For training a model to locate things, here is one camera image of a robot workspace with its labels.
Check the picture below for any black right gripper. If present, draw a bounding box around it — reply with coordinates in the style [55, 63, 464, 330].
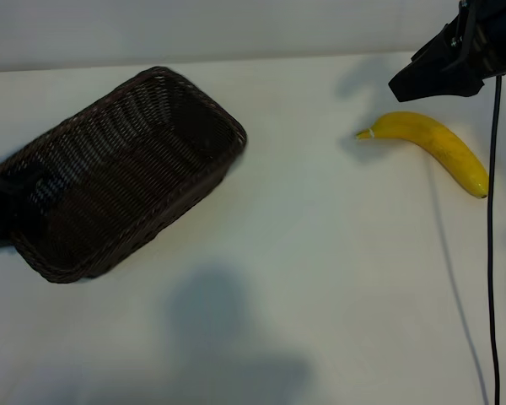
[387, 0, 506, 103]

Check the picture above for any yellow banana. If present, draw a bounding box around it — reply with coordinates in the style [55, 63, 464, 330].
[354, 111, 490, 200]

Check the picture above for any dark brown woven basket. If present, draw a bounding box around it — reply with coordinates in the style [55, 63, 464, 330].
[0, 66, 249, 284]

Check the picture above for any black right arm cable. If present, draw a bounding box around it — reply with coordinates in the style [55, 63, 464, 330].
[486, 75, 503, 405]

